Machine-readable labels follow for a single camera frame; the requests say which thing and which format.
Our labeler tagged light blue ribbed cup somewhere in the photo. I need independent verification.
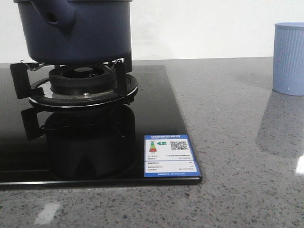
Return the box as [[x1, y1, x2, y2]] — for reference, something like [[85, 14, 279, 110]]
[[273, 22, 304, 96]]

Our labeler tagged dark blue cooking pot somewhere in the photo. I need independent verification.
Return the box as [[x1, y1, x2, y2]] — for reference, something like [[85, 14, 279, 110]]
[[15, 0, 131, 65]]

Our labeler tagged black gas burner head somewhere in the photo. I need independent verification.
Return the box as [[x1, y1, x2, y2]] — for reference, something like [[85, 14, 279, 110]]
[[49, 64, 116, 95]]

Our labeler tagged black metal pot support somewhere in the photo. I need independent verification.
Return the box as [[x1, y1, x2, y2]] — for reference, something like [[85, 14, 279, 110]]
[[10, 55, 138, 109]]

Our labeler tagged blue white energy label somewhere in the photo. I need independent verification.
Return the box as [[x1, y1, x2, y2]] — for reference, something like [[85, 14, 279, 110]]
[[144, 134, 200, 178]]

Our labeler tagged black glass gas stove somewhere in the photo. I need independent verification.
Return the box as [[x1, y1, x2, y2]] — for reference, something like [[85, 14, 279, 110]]
[[0, 64, 202, 189]]

